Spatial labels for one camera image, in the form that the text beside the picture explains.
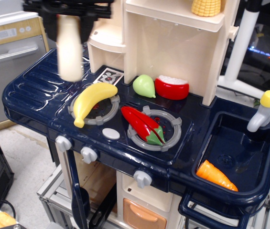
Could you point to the aluminium frame base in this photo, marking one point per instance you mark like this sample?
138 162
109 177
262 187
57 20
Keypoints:
97 179

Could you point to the grey stove knob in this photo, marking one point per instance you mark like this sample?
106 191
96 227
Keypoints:
142 178
89 155
63 143

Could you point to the cream toy kitchen shelf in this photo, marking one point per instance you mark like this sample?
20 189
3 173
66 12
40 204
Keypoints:
164 37

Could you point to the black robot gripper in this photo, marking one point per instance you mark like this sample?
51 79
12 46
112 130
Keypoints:
88 12

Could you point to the yellow toy corn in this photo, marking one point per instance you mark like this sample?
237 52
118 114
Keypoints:
206 8

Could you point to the silver toy dishwasher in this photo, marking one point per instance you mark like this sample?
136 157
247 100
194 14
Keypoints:
22 42

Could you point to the grey middle stove knob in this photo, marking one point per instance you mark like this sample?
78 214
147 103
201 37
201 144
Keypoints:
89 155

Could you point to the grey right stove knob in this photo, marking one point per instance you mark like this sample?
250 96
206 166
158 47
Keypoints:
142 178

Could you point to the grey toy faucet yellow cap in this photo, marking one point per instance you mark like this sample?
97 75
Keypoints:
262 117

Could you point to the green toy pear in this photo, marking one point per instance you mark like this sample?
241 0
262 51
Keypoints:
144 85

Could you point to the navy toy kitchen counter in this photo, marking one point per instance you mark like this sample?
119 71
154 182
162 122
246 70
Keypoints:
41 101

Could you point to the grey left stove knob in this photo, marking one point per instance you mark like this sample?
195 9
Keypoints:
63 143

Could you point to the yellow toy bottom left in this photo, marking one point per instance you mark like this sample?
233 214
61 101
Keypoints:
6 220

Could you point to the red toy cheese wheel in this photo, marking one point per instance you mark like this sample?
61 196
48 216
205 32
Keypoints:
171 88

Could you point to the orange toy drawer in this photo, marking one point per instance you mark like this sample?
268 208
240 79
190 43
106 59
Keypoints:
140 217

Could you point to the red toy chili pepper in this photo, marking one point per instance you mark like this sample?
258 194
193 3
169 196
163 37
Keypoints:
146 127

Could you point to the cream detergent bottle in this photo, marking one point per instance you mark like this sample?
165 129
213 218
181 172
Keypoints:
69 49

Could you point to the grey oval button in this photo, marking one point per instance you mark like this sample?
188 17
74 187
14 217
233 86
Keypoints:
111 134

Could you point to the orange toy carrot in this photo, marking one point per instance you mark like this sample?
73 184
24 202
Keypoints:
211 173

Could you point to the yellow toy banana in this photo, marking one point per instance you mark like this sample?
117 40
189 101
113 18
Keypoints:
92 95

